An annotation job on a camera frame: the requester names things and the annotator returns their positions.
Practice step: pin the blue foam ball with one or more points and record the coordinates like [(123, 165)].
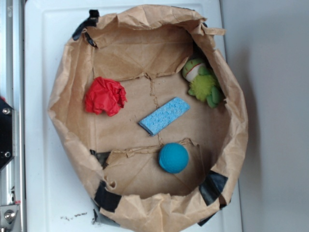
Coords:
[(173, 158)]

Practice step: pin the brown paper bag bin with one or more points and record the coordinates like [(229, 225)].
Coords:
[(145, 48)]

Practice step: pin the blue rectangular sponge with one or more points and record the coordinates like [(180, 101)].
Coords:
[(164, 115)]

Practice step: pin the crumpled red paper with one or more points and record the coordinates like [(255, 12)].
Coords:
[(105, 95)]

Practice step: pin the green plush frog toy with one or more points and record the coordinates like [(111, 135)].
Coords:
[(203, 83)]

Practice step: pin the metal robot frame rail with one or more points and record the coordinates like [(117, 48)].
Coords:
[(12, 143)]

